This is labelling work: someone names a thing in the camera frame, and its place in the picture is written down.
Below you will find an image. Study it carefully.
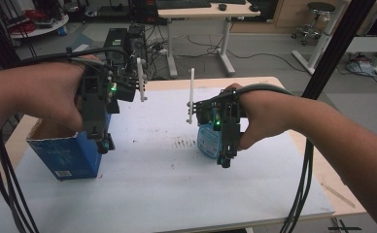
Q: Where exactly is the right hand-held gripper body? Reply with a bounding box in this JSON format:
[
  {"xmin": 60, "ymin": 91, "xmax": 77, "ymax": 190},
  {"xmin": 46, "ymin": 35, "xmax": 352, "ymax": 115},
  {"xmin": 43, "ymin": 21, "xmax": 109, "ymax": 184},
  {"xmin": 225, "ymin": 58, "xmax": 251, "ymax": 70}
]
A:
[{"xmin": 186, "ymin": 67, "xmax": 247, "ymax": 148}]

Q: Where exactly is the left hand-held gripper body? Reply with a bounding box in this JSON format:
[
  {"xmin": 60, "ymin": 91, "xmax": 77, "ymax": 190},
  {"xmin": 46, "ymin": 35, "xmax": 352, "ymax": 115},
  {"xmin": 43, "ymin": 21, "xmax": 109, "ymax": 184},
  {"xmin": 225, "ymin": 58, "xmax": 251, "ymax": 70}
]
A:
[{"xmin": 79, "ymin": 56, "xmax": 149, "ymax": 141}]

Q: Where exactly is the blue round packet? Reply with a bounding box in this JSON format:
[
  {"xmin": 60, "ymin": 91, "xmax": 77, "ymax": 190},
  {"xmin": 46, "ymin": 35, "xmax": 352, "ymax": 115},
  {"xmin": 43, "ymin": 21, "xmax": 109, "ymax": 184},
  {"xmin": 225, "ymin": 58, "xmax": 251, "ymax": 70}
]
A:
[{"xmin": 196, "ymin": 123, "xmax": 224, "ymax": 160}]

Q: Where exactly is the blue cardboard box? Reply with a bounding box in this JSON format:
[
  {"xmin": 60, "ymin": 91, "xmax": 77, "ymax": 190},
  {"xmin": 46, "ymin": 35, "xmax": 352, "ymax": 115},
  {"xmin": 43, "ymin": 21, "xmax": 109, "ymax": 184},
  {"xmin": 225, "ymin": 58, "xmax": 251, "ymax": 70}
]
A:
[{"xmin": 25, "ymin": 113, "xmax": 113, "ymax": 182}]

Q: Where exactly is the person's right hand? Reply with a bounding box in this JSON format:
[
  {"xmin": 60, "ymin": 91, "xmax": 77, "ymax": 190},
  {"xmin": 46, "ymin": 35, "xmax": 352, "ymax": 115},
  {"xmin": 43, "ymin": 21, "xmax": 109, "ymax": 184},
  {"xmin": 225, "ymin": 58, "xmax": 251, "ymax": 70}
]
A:
[{"xmin": 224, "ymin": 83, "xmax": 296, "ymax": 151}]

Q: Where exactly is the person's left hand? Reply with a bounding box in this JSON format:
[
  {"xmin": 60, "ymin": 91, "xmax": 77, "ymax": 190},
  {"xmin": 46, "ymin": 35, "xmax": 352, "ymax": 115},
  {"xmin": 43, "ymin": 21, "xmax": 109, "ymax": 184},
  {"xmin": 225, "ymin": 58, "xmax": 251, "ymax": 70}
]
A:
[{"xmin": 26, "ymin": 53, "xmax": 106, "ymax": 132}]

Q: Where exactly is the black computer tower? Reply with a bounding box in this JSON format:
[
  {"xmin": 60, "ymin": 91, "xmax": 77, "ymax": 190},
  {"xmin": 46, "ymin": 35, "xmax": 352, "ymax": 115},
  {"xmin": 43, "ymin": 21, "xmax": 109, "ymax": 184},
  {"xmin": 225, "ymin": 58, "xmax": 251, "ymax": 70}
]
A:
[{"xmin": 103, "ymin": 23, "xmax": 148, "ymax": 67}]

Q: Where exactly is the white table mat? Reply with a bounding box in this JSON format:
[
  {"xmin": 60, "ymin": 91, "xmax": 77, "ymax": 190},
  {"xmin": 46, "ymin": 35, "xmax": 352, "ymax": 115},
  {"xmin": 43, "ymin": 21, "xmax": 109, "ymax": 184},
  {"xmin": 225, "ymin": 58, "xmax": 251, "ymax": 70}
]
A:
[{"xmin": 0, "ymin": 86, "xmax": 336, "ymax": 233}]

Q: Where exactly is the round white table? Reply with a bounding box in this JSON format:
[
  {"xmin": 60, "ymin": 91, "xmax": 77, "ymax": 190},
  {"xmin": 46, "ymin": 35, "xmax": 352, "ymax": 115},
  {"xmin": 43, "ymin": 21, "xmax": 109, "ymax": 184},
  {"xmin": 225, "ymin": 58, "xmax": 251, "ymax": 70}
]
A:
[{"xmin": 9, "ymin": 13, "xmax": 70, "ymax": 40}]

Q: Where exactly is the wooden desk with white legs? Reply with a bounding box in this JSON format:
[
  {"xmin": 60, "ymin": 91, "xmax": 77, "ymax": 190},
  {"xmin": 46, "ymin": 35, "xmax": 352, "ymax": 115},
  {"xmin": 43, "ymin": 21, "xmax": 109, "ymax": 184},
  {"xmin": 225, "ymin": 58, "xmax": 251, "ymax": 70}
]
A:
[{"xmin": 156, "ymin": 0, "xmax": 262, "ymax": 79}]

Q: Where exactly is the black keyboard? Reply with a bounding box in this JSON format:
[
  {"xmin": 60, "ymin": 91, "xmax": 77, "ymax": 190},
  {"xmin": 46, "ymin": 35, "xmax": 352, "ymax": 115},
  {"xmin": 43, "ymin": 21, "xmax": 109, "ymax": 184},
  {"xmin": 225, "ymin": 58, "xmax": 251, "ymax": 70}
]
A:
[{"xmin": 155, "ymin": 0, "xmax": 213, "ymax": 11}]

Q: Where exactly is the black stool with chrome base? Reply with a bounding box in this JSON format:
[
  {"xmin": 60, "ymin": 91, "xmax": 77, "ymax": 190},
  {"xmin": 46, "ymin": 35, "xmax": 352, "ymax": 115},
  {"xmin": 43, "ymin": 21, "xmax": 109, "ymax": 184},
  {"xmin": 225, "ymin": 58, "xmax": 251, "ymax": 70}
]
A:
[{"xmin": 291, "ymin": 1, "xmax": 337, "ymax": 46}]

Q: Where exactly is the light blue cloth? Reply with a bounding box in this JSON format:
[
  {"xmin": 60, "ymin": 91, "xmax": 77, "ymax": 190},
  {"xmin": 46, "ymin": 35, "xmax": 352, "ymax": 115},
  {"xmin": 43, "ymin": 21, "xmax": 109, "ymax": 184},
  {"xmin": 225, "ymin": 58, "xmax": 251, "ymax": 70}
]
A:
[{"xmin": 345, "ymin": 60, "xmax": 377, "ymax": 78}]

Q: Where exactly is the black floor cable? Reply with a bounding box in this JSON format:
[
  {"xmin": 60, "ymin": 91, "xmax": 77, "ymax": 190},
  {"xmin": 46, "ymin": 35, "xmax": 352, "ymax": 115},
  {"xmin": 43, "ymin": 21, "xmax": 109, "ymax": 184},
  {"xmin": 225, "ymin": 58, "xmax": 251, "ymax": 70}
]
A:
[{"xmin": 176, "ymin": 33, "xmax": 307, "ymax": 74}]

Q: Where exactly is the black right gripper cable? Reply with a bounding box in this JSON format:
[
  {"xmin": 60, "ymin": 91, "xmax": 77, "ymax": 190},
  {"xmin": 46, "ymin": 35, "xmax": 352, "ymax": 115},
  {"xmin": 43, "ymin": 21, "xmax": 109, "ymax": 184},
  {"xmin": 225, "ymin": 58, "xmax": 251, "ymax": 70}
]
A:
[{"xmin": 236, "ymin": 83, "xmax": 316, "ymax": 233}]

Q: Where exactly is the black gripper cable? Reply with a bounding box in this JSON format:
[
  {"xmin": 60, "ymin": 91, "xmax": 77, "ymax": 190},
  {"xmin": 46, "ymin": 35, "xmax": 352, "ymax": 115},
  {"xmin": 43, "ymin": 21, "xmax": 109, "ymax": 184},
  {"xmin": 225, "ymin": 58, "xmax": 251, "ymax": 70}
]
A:
[
  {"xmin": 0, "ymin": 46, "xmax": 132, "ymax": 233},
  {"xmin": 236, "ymin": 83, "xmax": 316, "ymax": 233}
]

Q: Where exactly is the red cable coil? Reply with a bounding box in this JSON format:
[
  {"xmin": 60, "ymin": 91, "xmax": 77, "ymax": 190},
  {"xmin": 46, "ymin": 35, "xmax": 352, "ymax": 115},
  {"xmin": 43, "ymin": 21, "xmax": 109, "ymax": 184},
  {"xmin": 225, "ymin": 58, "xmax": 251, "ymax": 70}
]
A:
[{"xmin": 10, "ymin": 9, "xmax": 50, "ymax": 34}]

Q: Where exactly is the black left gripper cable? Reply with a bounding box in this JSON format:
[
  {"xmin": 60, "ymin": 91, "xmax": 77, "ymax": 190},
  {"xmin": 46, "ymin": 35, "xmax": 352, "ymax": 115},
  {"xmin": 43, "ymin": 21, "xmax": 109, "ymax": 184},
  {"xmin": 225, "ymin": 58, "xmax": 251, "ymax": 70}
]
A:
[{"xmin": 0, "ymin": 46, "xmax": 132, "ymax": 233}]

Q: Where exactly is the black metal frame post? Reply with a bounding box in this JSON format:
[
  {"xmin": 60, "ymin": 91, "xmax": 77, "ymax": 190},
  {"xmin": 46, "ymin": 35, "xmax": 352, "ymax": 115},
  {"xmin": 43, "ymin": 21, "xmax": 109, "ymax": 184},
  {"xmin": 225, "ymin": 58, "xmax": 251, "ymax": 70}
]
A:
[{"xmin": 300, "ymin": 0, "xmax": 377, "ymax": 101}]

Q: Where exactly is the white desk frame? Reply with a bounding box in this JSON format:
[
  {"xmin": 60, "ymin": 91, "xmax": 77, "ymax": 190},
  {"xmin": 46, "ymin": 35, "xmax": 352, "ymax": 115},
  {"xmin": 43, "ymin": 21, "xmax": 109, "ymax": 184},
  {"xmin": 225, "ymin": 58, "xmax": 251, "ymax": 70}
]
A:
[{"xmin": 291, "ymin": 0, "xmax": 377, "ymax": 76}]

